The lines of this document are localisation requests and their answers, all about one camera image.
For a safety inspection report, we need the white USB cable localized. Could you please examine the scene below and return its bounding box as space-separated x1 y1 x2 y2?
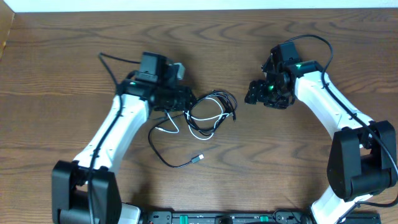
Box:
154 96 231 141

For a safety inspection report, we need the black USB cable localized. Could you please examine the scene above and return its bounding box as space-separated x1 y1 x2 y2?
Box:
147 90 239 169

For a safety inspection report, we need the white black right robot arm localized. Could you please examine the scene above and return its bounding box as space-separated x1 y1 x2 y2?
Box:
245 58 397 223

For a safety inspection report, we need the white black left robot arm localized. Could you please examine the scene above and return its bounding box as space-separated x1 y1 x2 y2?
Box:
52 79 196 223

